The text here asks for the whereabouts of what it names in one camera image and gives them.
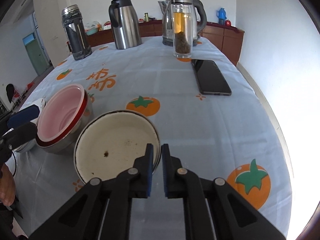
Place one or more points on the large black thermos flask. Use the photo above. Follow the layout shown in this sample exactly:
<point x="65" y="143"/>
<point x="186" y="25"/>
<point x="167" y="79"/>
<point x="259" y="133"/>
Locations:
<point x="74" y="29"/>

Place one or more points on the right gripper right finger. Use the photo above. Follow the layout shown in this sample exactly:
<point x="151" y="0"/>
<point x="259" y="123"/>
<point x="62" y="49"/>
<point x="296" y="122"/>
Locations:
<point x="181" y="183"/>

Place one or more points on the black smartphone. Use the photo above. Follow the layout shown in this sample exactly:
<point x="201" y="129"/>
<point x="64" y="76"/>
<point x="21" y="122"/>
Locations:
<point x="209" y="78"/>

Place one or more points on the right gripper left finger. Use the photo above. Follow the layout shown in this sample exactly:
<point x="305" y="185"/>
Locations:
<point x="132" y="183"/>

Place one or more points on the red flower white plate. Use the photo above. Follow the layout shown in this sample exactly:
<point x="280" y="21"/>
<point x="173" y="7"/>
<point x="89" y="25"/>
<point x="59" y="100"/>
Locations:
<point x="41" y="103"/>

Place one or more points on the white enamel bowl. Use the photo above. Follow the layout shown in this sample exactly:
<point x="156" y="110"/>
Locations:
<point x="111" y="142"/>

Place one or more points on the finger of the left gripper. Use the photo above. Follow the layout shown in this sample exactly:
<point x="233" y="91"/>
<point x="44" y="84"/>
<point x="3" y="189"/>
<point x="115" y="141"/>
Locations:
<point x="25" y="115"/>
<point x="20" y="135"/>

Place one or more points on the steel bowl red rim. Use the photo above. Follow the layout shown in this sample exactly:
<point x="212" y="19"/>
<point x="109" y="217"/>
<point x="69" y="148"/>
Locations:
<point x="70" y="136"/>

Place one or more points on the black chair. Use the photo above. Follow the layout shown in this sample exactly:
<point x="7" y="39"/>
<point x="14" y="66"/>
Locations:
<point x="12" y="92"/>

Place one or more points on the green door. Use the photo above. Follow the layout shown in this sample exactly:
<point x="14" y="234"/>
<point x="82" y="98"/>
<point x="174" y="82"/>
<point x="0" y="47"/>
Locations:
<point x="36" y="54"/>

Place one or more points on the glass tea bottle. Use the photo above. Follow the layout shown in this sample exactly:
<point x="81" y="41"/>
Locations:
<point x="182" y="29"/>

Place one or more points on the person's left hand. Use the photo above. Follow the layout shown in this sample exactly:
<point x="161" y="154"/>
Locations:
<point x="7" y="187"/>

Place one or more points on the pink plastic bowl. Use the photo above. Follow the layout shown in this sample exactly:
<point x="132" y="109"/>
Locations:
<point x="61" y="113"/>

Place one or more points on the persimmon print white tablecloth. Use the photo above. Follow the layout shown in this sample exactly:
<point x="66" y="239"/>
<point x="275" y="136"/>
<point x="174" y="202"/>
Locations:
<point x="212" y="136"/>

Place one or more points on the blue thermos jug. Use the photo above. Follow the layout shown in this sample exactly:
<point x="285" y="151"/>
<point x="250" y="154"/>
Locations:
<point x="221" y="15"/>

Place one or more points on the steel carafe black handle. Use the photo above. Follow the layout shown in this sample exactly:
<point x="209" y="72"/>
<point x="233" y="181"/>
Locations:
<point x="124" y="24"/>

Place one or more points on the stainless electric kettle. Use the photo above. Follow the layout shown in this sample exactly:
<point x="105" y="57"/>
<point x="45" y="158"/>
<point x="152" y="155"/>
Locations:
<point x="199" y="20"/>

